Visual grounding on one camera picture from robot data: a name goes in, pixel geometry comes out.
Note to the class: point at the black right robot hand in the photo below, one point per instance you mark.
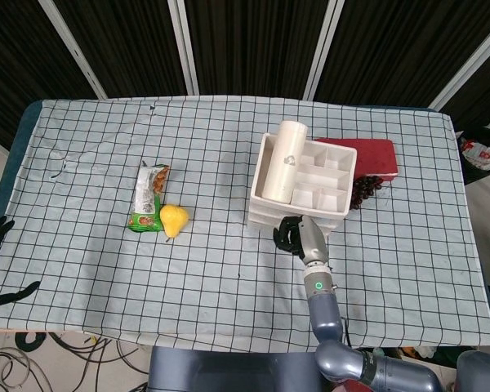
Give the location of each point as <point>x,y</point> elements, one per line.
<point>312,241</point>

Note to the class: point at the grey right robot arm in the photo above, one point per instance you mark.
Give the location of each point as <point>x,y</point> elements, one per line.
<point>324,310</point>

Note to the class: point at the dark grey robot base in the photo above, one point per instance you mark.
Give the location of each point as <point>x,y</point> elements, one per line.
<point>228,371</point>

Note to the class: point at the white compartment tray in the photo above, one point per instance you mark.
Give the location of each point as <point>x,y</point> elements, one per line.
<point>330,163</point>

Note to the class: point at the dark purple grape bunch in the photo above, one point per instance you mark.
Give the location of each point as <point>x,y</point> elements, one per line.
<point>363,192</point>

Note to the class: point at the cream cylindrical bottle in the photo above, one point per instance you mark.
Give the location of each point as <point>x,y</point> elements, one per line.
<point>286,163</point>

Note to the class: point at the white black checked tablecloth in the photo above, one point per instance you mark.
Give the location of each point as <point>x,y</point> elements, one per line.
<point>106,277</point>

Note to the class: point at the yellow pear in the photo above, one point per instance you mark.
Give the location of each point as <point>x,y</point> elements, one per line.
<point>172,219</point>

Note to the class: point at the green snack packet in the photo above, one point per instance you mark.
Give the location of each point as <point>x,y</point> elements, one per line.
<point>147,196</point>

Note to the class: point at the black bag with red print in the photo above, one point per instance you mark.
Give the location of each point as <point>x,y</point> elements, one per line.
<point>482,155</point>

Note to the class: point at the white partition post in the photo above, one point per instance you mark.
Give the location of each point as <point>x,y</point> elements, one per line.
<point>469,65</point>
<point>322,49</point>
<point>185,45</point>
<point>77,49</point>

